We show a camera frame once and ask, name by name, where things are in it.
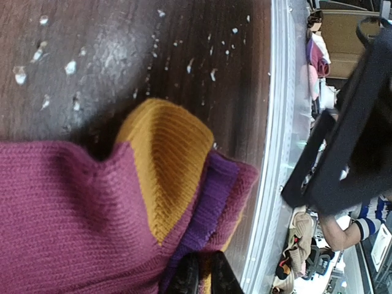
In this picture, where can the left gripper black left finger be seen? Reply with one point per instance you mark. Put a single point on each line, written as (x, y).
(186, 276)

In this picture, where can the maroon orange purple striped sock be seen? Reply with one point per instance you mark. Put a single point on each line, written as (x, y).
(73, 224)

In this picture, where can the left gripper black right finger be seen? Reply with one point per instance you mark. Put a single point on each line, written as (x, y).
(223, 279)

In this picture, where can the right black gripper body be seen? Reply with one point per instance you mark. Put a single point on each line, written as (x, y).
(347, 160)

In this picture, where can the person forearm in background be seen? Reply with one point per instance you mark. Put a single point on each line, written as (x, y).
(339, 239)

